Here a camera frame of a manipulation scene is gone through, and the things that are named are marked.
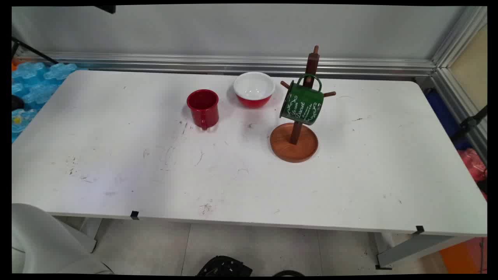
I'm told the green enamel mug white print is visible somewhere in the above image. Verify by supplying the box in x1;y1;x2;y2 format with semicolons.
279;73;324;126

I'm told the wooden mug tree stand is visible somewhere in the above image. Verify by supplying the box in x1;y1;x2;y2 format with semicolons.
270;45;337;163

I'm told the red bowl white inside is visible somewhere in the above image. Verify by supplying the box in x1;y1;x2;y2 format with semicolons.
233;72;276;109

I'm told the red mug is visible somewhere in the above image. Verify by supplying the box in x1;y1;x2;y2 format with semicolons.
186;89;219;131

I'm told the white table leg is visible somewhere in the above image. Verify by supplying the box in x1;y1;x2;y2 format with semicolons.
58;216;103;253

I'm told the grey table leg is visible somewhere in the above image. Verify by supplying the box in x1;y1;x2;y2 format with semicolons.
368;232;473;270

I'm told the blue container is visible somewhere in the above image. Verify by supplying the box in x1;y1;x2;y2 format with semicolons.
424;89;471;150

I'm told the red plastic bag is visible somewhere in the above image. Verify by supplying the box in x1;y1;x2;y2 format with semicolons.
457;148;487;195

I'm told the black tripod leg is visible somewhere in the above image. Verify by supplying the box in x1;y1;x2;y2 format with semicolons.
12;37;60;65

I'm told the orange foam mat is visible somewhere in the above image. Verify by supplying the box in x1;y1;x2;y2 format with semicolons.
440;237;487;275

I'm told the aluminium frame rail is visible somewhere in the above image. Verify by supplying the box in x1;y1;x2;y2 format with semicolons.
430;67;487;164
23;52;436;77

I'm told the aluminium frame post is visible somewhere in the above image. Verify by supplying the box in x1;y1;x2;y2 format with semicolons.
431;6;487;67

